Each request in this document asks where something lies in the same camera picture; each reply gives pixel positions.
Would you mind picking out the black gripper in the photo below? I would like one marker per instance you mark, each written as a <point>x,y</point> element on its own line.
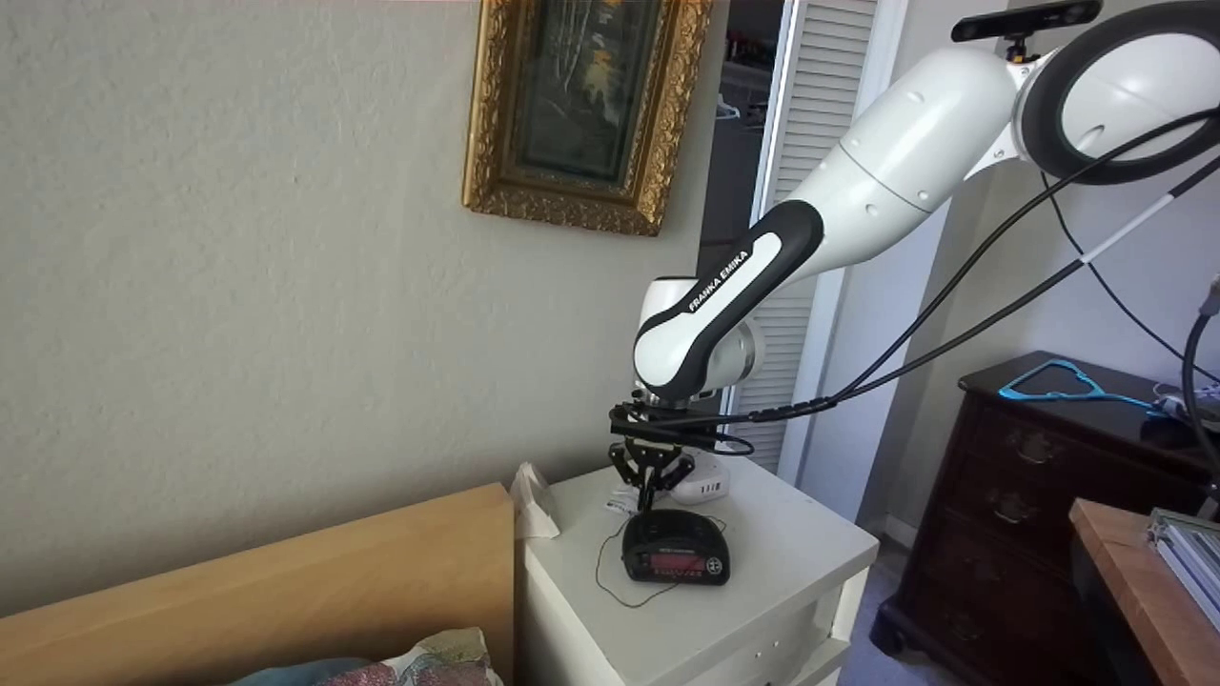
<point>670,423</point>

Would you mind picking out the white power strip device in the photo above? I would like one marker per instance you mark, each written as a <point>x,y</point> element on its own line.
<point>712,485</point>

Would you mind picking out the black alarm clock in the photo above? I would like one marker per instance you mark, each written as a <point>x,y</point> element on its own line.
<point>673,554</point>

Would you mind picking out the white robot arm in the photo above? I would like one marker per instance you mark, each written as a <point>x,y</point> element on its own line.
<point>890,155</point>

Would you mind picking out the grey flat device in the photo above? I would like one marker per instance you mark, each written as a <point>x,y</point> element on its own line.
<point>1196,554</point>

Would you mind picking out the white nightstand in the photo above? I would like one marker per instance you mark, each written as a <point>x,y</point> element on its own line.
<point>763,583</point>

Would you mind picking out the floral bedspread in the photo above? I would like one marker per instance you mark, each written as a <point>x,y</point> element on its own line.
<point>440,659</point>

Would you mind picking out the dark wooden dresser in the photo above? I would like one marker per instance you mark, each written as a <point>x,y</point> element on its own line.
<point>1003,533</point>

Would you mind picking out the gold framed picture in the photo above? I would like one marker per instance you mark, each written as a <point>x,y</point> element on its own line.
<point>584,100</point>

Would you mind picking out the light wooden headboard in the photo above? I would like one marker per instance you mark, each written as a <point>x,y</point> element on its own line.
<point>252,597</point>

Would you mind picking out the white louvered closet door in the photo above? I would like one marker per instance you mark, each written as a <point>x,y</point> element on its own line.
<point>823,63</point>

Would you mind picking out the brown wooden desk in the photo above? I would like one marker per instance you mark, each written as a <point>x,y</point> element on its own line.
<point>1144,610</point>

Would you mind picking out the black camera bar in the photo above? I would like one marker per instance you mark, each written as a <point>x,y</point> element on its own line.
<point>1014,19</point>

